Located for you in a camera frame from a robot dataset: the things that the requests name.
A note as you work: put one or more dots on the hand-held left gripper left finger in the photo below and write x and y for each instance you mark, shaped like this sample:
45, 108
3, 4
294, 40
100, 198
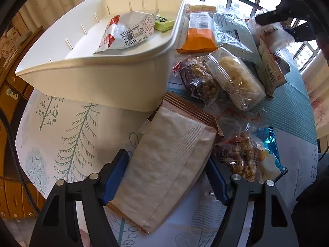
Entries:
116, 176

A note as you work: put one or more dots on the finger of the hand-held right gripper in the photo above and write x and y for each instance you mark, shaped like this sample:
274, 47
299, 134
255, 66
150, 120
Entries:
303, 33
270, 16

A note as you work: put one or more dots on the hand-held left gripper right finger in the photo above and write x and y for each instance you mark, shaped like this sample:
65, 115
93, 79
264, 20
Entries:
217, 184

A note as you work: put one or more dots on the white clear snack packet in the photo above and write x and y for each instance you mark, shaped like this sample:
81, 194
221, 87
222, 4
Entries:
275, 36

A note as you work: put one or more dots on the pale blue snack packet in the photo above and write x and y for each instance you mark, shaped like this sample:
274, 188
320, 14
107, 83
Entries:
231, 36

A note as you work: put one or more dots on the beige paper snack packet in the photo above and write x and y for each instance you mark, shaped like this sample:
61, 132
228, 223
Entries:
167, 159

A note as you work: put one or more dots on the clear puffed rice cake packet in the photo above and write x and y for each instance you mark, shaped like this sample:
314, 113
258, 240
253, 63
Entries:
236, 79

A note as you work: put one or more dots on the white plastic bin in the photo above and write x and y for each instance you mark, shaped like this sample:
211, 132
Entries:
102, 82

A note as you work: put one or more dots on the clear nut and date packet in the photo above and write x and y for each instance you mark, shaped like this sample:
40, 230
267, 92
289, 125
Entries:
239, 154
200, 82

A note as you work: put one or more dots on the brown and white snack packet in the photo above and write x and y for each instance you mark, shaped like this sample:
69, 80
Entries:
270, 69

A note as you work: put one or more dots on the tree print tablecloth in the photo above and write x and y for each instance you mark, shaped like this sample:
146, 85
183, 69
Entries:
77, 133

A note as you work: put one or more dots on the floral print curtain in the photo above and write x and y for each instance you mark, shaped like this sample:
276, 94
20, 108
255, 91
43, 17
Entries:
317, 95

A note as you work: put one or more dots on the blue candy packet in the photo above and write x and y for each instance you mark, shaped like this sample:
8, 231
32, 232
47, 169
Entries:
270, 139

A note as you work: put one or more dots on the orange snack packet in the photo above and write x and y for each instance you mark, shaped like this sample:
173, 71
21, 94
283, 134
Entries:
199, 38

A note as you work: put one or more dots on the wooden cabinet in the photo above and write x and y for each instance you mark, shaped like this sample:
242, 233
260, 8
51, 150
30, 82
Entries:
15, 198

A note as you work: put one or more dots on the small green snack packet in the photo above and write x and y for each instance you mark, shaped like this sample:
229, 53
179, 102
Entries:
164, 23

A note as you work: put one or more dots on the white and red snack packet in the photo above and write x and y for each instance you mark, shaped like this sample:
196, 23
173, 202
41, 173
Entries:
128, 33

